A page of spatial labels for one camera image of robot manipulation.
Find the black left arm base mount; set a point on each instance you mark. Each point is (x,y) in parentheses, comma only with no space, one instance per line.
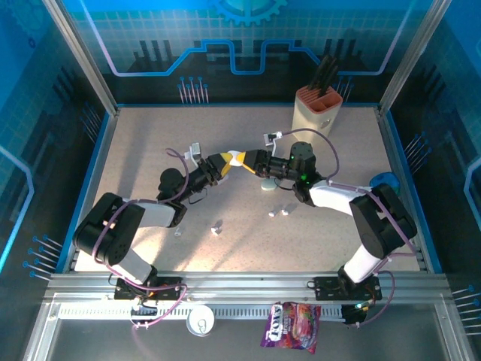
(171,289)

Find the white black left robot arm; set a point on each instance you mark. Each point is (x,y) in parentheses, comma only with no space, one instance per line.
(109,233)

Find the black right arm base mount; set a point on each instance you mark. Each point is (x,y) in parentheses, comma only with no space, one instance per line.
(327,289)

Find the white round lid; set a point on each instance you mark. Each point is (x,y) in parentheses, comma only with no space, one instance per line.
(195,317)

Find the white stemmed earbud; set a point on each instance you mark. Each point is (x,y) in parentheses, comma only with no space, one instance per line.
(215,229)
(177,232)

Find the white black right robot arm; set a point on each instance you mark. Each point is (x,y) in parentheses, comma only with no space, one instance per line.
(383,225)

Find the purple candy bag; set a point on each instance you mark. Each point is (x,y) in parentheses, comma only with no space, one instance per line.
(293,327)

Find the narrow aluminium table rail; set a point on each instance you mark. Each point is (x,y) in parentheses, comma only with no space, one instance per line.
(106,139)
(389,139)

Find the pale teal charging case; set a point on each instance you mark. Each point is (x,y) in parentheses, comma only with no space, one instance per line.
(267,186)

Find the black controller box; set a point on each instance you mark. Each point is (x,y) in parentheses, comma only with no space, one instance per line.
(355,315)

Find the aluminium frame post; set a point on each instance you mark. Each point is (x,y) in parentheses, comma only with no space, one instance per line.
(413,56)
(83,56)

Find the wide aluminium extrusion rail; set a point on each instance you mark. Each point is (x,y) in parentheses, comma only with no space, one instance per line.
(244,286)

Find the blueberry yogurt cup blue lid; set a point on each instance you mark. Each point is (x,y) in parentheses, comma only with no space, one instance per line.
(387,178)

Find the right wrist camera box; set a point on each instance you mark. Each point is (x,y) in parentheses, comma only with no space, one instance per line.
(271,139)

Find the beige knife block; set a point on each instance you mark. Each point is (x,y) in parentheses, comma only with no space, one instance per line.
(312,120)

